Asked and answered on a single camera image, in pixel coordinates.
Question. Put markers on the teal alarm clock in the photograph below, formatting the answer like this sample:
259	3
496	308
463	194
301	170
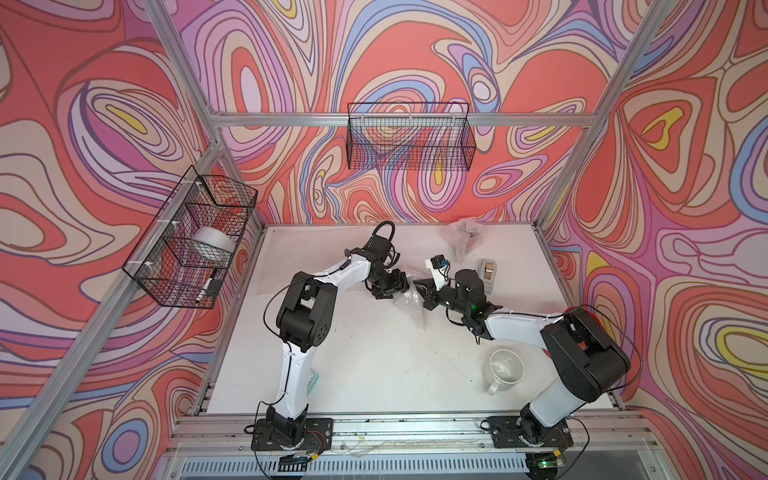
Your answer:
313	380

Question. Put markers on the grey tape dispenser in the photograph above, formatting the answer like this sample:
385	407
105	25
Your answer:
487	272

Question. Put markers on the wire basket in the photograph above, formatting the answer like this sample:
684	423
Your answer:
164	264
409	136

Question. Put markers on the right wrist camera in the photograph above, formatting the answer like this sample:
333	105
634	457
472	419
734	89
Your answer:
439	268

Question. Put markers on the white tape roll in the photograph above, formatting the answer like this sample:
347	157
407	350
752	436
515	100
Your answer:
213	245

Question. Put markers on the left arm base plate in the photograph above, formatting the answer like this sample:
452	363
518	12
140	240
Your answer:
313	435

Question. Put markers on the black marker in basket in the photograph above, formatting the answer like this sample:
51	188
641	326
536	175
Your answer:
204	290

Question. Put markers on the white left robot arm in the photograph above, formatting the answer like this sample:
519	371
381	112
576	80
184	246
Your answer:
304	318

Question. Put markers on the red pen cup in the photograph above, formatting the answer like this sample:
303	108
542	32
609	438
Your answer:
593	310

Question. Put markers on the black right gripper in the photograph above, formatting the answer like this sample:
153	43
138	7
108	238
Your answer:
428	291

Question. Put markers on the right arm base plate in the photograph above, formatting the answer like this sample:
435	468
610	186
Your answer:
522	433

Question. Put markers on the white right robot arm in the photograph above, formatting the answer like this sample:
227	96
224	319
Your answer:
587	360

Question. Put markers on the back wire basket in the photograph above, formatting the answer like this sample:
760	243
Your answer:
409	136

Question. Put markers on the white mug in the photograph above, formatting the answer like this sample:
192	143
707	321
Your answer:
503	370

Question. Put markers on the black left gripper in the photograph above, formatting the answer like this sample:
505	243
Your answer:
398	284

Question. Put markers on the left wire basket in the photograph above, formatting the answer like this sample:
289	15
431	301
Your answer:
164	264

